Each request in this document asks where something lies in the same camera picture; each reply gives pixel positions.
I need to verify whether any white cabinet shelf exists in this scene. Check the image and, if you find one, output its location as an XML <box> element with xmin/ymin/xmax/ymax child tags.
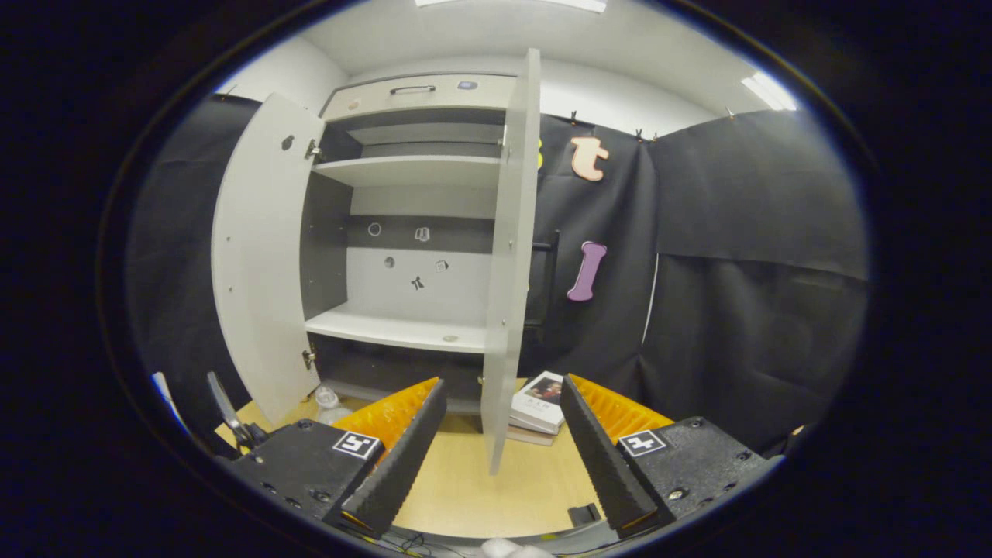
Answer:
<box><xmin>346</xmin><ymin>122</ymin><xmax>505</xmax><ymax>146</ymax></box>
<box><xmin>312</xmin><ymin>155</ymin><xmax>503</xmax><ymax>188</ymax></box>
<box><xmin>305</xmin><ymin>302</ymin><xmax>489</xmax><ymax>355</ymax></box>

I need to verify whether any white book with portrait cover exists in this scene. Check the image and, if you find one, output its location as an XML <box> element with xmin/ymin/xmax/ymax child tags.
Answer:
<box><xmin>511</xmin><ymin>370</ymin><xmax>567</xmax><ymax>433</ymax></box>

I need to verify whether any black door handle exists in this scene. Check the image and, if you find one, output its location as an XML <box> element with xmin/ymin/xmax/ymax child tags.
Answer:
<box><xmin>529</xmin><ymin>231</ymin><xmax>560</xmax><ymax>326</ymax></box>

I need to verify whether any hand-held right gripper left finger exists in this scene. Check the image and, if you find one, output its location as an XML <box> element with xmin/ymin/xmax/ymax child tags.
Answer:
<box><xmin>221</xmin><ymin>377</ymin><xmax>449</xmax><ymax>537</ymax></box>

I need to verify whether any white and grey cabinet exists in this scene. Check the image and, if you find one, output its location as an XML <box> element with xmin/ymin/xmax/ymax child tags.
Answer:
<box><xmin>298</xmin><ymin>74</ymin><xmax>518</xmax><ymax>415</ymax></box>

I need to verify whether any white door with checkered sticker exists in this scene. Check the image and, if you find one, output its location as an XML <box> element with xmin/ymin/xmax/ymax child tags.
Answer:
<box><xmin>211</xmin><ymin>93</ymin><xmax>326</xmax><ymax>425</ymax></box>

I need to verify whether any clear bottle with green label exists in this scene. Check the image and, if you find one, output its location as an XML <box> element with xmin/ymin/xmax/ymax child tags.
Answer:
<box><xmin>314</xmin><ymin>385</ymin><xmax>351</xmax><ymax>425</ymax></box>

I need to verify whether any long ceiling light panel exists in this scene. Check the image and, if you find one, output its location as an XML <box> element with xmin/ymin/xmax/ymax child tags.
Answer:
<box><xmin>415</xmin><ymin>0</ymin><xmax>607</xmax><ymax>12</ymax></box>

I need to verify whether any small ceiling light panel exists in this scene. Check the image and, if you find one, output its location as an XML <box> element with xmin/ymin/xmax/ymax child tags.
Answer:
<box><xmin>740</xmin><ymin>72</ymin><xmax>797</xmax><ymax>112</ymax></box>

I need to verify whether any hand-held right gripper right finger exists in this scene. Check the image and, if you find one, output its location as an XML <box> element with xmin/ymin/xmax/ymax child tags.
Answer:
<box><xmin>558</xmin><ymin>374</ymin><xmax>782</xmax><ymax>541</ymax></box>

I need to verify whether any black backdrop cloth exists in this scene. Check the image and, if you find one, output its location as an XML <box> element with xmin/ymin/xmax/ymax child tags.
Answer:
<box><xmin>128</xmin><ymin>93</ymin><xmax>869</xmax><ymax>454</ymax></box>

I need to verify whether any white door with cube stickers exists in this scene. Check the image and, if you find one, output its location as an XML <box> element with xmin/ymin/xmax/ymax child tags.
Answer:
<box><xmin>480</xmin><ymin>48</ymin><xmax>542</xmax><ymax>475</ymax></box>

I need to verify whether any plain white book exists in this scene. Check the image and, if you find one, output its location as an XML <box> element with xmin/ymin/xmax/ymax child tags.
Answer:
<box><xmin>507</xmin><ymin>421</ymin><xmax>559</xmax><ymax>447</ymax></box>

